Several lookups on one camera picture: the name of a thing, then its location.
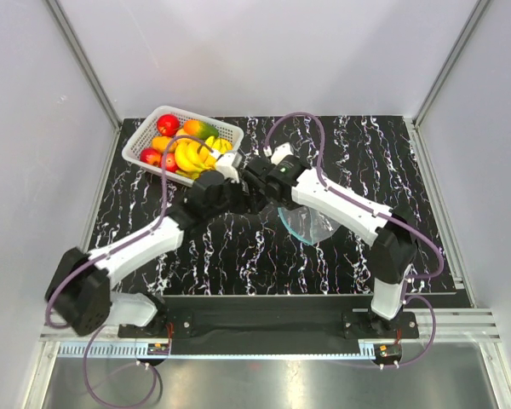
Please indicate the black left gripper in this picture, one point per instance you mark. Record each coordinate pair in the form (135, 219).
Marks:
(244, 198)

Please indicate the yellow banana bunch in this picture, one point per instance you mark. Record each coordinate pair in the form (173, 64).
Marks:
(193, 157)
(220, 144)

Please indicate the red apple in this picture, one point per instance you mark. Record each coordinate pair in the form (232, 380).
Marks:
(151, 157)
(168, 125)
(169, 162)

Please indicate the clear zip top bag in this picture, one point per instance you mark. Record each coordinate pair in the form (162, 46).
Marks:
(308, 225)

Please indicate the orange green mango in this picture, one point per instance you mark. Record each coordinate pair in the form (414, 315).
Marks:
(200, 129)

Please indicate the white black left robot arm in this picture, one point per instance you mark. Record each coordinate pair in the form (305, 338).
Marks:
(81, 291)

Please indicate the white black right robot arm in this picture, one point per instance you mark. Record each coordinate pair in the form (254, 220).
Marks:
(388, 234)

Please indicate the yellow peach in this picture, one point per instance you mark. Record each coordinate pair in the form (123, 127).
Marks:
(182, 132)

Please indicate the small orange mango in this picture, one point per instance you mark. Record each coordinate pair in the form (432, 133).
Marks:
(160, 143)

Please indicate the red apple in basket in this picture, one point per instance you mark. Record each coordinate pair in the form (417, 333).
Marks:
(168, 125)

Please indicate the white perforated plastic basket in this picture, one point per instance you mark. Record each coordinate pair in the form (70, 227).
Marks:
(142, 139)

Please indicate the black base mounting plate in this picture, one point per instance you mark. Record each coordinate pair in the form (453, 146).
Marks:
(343, 315)

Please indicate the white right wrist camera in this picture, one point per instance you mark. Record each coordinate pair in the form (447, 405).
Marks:
(280, 153)

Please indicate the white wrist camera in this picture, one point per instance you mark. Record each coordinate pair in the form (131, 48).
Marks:
(227, 164)
(280, 153)

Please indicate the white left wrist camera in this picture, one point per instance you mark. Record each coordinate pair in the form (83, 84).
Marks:
(227, 164)

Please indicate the aluminium frame rail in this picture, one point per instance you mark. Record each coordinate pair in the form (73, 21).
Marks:
(336, 340)

